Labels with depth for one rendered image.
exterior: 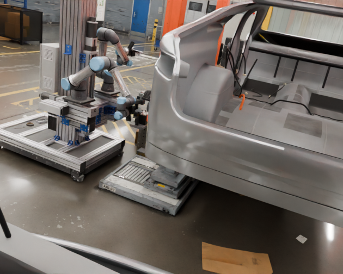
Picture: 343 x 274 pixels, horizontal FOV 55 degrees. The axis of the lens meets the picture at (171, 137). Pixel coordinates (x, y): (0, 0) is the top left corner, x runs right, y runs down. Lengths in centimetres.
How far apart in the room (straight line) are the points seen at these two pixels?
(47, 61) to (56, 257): 313
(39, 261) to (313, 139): 248
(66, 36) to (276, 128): 217
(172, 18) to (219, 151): 194
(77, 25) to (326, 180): 257
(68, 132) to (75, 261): 316
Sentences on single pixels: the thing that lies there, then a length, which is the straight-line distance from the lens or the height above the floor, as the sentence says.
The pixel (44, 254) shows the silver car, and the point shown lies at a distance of 66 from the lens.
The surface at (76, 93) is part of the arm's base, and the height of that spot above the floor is 88.
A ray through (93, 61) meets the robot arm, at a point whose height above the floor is 126.
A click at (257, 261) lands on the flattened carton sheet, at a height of 1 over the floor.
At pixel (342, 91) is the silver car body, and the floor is 104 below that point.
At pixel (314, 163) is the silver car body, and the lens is 191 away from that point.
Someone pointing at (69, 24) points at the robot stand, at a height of 147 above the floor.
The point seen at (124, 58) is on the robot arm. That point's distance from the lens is 380.
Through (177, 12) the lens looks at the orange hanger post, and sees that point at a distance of 356.
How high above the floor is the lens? 180
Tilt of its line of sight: 22 degrees down
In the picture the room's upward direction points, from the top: 10 degrees clockwise
